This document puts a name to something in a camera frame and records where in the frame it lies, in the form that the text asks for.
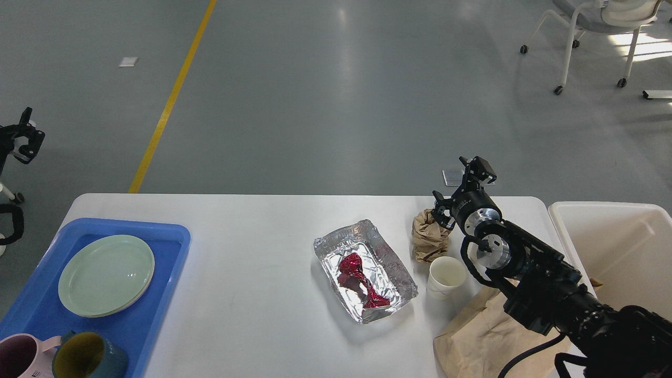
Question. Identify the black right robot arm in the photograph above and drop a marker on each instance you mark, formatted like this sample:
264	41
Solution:
543	291

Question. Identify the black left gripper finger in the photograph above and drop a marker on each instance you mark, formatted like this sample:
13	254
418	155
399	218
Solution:
22	140

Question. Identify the brown paper ball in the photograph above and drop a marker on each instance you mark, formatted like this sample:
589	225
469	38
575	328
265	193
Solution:
430	239

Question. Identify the blue plastic tray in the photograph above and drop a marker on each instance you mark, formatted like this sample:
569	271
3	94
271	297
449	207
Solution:
39	311

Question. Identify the dark teal mug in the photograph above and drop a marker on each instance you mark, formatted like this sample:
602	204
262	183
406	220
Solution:
88	354

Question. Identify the light green plate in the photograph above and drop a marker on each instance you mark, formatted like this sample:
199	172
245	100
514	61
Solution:
114	262

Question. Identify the pink mug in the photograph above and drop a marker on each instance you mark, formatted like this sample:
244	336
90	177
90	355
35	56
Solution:
23	355

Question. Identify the grey floor plate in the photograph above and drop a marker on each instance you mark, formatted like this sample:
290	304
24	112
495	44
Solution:
456	177

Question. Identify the white office chair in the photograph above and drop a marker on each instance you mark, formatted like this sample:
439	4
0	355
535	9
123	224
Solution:
599	17

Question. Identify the white paper cup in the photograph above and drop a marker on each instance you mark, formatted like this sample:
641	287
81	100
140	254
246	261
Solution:
445	276

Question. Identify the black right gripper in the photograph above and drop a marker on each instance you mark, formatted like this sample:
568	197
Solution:
471	207

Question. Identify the white bar on floor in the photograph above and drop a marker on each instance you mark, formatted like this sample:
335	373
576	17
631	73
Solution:
657	94

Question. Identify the white plastic bin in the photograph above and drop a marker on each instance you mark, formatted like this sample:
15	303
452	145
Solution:
624	248

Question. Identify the red crumpled wrapper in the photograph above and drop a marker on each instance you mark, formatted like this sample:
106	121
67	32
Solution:
351	277

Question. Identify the flat brown paper bag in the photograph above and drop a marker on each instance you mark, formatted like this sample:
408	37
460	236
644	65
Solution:
482	338

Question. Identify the aluminium foil tray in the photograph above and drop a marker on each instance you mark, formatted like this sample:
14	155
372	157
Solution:
381	265

